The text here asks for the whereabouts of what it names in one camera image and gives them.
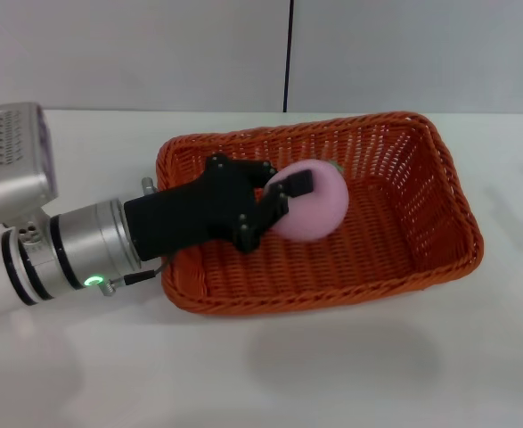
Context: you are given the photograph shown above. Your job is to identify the pink peach toy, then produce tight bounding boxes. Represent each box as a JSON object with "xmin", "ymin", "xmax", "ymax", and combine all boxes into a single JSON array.
[{"xmin": 263, "ymin": 159, "xmax": 350, "ymax": 244}]

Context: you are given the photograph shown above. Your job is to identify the left wrist camera silver box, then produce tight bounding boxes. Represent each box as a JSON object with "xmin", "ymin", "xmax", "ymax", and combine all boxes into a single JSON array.
[{"xmin": 0, "ymin": 102, "xmax": 61, "ymax": 225}]

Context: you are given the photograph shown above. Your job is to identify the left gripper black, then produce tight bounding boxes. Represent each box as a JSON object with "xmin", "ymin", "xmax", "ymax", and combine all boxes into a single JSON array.
[{"xmin": 123, "ymin": 152, "xmax": 315, "ymax": 261}]

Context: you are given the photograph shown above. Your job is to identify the orange woven plastic basket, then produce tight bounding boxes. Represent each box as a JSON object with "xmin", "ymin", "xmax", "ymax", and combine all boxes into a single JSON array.
[{"xmin": 155, "ymin": 111, "xmax": 486, "ymax": 317}]

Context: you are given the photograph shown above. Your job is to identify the black vertical wall strip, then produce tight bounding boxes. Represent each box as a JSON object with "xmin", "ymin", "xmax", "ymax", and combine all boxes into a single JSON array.
[{"xmin": 282, "ymin": 0, "xmax": 295, "ymax": 113}]

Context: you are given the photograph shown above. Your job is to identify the left wrist connector cable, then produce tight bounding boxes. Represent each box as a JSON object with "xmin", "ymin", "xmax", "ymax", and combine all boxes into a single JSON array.
[{"xmin": 103, "ymin": 261, "xmax": 174, "ymax": 296}]

